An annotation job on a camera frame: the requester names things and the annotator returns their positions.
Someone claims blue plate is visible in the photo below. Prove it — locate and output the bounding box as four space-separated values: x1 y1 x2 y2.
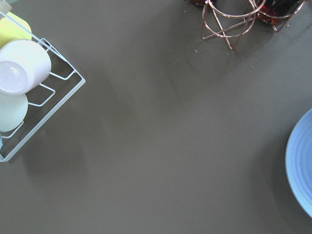
285 110 312 216

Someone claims white cup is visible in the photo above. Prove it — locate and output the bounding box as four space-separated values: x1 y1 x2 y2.
0 39 52 95

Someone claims pale green cup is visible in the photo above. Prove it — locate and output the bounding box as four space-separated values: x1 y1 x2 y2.
0 93 28 132

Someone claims dark tea bottle near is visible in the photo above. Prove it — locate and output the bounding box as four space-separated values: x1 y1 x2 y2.
257 0 301 26

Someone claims yellow cup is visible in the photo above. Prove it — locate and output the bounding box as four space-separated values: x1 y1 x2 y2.
0 12 32 47

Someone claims white wire cup rack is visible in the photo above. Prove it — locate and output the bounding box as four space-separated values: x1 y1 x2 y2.
0 13 85 162

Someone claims copper wire bottle rack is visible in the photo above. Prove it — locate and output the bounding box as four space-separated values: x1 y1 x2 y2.
201 0 305 51

